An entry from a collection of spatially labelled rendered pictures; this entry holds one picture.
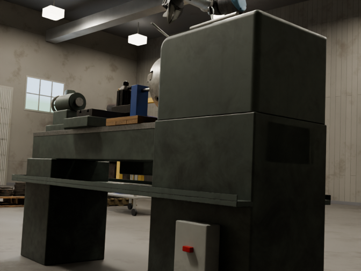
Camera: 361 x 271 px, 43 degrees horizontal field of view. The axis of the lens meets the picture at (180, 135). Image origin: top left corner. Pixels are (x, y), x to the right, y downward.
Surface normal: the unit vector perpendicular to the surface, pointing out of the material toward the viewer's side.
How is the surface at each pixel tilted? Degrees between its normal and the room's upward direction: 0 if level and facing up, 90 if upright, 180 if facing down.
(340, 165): 90
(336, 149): 90
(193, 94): 90
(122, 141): 90
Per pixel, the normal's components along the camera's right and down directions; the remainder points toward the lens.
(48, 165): -0.76, -0.08
